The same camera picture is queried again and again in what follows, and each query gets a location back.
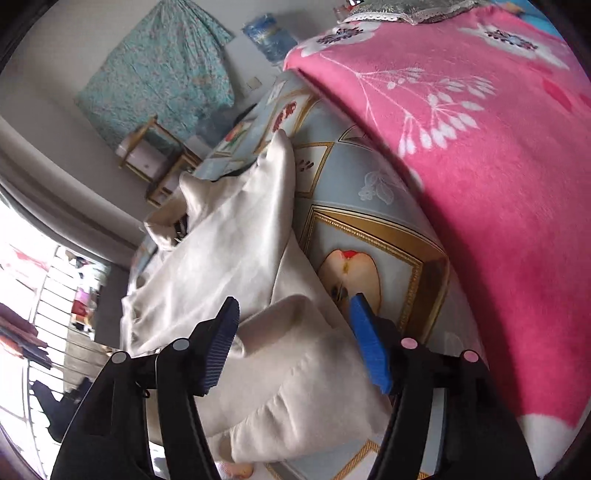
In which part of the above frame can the dark hanging cloth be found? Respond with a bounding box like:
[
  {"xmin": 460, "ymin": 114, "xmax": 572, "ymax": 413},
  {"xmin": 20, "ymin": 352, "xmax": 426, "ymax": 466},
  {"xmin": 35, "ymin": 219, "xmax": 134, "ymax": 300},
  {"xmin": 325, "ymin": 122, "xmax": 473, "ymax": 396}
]
[{"xmin": 30, "ymin": 376, "xmax": 93, "ymax": 441}]

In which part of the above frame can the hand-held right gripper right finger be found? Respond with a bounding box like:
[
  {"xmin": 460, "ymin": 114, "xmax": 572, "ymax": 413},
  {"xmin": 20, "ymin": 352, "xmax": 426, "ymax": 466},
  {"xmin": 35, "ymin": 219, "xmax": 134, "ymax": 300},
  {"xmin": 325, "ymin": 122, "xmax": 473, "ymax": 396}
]
[{"xmin": 348, "ymin": 295, "xmax": 539, "ymax": 480}]

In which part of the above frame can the blue water jug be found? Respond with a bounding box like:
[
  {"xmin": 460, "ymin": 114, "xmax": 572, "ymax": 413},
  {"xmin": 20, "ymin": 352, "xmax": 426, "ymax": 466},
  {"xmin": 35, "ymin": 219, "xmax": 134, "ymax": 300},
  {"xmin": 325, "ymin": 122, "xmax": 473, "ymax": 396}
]
[{"xmin": 242, "ymin": 14, "xmax": 298, "ymax": 65}]

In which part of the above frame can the dark grey cabinet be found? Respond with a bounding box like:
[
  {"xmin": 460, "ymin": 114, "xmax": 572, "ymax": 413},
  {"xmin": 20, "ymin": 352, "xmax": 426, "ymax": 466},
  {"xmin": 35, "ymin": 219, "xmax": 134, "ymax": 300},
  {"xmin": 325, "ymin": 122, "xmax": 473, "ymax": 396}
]
[{"xmin": 106, "ymin": 265, "xmax": 134, "ymax": 342}]

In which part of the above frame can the metal window railing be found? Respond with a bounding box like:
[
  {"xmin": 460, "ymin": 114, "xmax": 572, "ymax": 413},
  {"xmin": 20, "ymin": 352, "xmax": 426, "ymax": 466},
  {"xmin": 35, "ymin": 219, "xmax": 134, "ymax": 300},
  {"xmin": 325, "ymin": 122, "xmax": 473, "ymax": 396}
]
[{"xmin": 0, "ymin": 244, "xmax": 112, "ymax": 462}]

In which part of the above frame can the pink floral blanket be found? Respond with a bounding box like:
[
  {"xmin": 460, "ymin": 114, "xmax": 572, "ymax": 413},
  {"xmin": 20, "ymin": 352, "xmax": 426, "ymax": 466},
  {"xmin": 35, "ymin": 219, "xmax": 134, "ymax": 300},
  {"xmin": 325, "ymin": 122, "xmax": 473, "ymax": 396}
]
[{"xmin": 283, "ymin": 7, "xmax": 591, "ymax": 476}]

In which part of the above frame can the grey lace cloth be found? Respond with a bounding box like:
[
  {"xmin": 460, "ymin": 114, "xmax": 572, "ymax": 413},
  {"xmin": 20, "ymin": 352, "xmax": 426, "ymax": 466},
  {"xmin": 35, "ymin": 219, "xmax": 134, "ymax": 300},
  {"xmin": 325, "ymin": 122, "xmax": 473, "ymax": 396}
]
[{"xmin": 339, "ymin": 0, "xmax": 481, "ymax": 24}]

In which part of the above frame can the wooden chair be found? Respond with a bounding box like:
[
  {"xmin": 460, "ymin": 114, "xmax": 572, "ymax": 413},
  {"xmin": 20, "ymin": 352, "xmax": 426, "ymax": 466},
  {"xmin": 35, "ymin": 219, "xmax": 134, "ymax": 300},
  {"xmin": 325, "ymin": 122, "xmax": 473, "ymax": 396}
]
[{"xmin": 117, "ymin": 115, "xmax": 204, "ymax": 208}]

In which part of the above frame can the teal floral wall cloth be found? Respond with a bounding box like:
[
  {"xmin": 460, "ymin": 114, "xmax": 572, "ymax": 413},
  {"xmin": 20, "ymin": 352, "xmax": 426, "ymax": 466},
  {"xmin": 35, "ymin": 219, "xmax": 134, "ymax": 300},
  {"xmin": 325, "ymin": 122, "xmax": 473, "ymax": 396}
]
[{"xmin": 75, "ymin": 0, "xmax": 236, "ymax": 151}]

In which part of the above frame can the cream zip jacket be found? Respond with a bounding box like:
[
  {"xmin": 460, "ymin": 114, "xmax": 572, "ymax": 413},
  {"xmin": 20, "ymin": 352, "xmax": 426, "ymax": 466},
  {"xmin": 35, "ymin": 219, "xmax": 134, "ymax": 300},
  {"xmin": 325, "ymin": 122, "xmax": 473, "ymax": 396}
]
[{"xmin": 119, "ymin": 129, "xmax": 393, "ymax": 464}]

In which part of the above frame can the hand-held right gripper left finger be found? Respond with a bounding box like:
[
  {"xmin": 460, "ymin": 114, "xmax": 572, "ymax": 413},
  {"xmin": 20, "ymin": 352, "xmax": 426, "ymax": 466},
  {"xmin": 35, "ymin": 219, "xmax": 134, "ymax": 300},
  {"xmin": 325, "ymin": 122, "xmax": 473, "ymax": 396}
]
[{"xmin": 50, "ymin": 296, "xmax": 241, "ymax": 480}]

